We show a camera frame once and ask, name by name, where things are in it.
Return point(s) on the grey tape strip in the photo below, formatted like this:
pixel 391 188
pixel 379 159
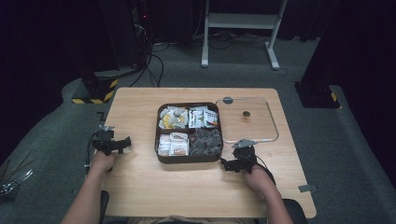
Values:
pixel 307 188

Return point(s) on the person's right hand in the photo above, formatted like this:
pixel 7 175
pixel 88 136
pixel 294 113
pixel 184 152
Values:
pixel 257 181

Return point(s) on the bundle of metal rods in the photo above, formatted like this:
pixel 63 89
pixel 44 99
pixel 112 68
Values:
pixel 14 180

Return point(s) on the pile of dark wrapped candies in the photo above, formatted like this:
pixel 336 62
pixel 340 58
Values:
pixel 205 142

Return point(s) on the person's left hand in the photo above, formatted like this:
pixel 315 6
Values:
pixel 101 162

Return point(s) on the round grey sticker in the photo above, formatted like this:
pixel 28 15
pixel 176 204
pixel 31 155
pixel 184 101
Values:
pixel 228 100

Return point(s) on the pile of yellow white packets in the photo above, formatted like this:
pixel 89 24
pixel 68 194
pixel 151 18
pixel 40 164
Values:
pixel 173 118

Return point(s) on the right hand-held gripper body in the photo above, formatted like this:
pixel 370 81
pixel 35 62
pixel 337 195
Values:
pixel 245 155

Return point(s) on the black chair armrest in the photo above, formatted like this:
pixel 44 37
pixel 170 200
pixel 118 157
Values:
pixel 104 202

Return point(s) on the pile of white orange packets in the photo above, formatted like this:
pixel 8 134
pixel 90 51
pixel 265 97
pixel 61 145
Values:
pixel 173 144

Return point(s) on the black stand with hazard stripes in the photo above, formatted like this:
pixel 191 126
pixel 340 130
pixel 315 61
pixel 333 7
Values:
pixel 98 88

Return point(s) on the black stand base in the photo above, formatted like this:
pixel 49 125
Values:
pixel 316 95

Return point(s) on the white metal stand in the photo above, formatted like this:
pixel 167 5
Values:
pixel 239 20

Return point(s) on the pile of white printed packets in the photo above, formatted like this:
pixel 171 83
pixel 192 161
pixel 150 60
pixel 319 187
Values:
pixel 202 118

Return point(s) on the clear plastic box lid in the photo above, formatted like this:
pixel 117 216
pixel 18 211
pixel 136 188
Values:
pixel 258 124

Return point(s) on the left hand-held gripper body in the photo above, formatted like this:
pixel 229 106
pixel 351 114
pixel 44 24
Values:
pixel 104 140

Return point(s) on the brown divided snack box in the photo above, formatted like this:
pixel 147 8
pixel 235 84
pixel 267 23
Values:
pixel 188 159

